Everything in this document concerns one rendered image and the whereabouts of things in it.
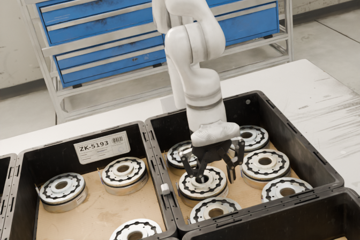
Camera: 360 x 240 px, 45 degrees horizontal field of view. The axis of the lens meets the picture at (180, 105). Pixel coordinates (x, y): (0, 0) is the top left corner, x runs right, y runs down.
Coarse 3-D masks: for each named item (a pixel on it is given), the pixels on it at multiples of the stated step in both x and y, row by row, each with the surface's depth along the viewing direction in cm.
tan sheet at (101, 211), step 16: (144, 160) 107; (96, 176) 105; (96, 192) 100; (144, 192) 97; (80, 208) 96; (96, 208) 95; (112, 208) 94; (128, 208) 93; (144, 208) 92; (48, 224) 93; (64, 224) 92; (80, 224) 91; (96, 224) 90; (112, 224) 89; (160, 224) 87
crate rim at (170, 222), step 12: (96, 132) 103; (108, 132) 103; (144, 132) 100; (48, 144) 102; (60, 144) 102; (144, 144) 95; (24, 156) 100; (156, 168) 87; (156, 180) 84; (12, 192) 88; (12, 204) 87; (168, 204) 77; (12, 216) 81; (168, 216) 74; (168, 228) 72
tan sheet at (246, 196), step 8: (272, 144) 104; (168, 168) 103; (224, 168) 99; (176, 176) 100; (240, 176) 96; (296, 176) 93; (232, 184) 94; (240, 184) 94; (176, 192) 95; (232, 192) 92; (240, 192) 92; (248, 192) 91; (256, 192) 91; (240, 200) 89; (248, 200) 89; (256, 200) 89; (184, 208) 90; (192, 208) 90; (184, 216) 88
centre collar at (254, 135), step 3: (240, 132) 104; (243, 132) 105; (246, 132) 105; (249, 132) 104; (252, 132) 104; (255, 132) 103; (252, 135) 104; (255, 135) 102; (243, 138) 102; (249, 138) 102; (252, 138) 102; (255, 138) 102; (246, 141) 101; (249, 141) 101
